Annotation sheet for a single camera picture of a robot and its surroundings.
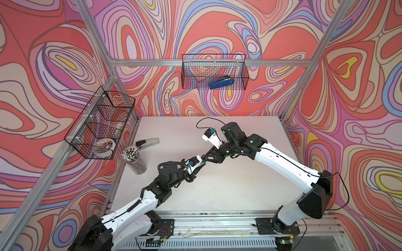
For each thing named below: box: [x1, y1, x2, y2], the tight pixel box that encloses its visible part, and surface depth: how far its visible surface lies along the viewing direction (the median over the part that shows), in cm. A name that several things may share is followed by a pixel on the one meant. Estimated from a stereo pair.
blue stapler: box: [209, 75, 235, 90], surface depth 90 cm
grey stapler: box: [135, 137, 160, 150], surface depth 104 cm
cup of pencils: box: [120, 145, 148, 175], surface depth 82 cm
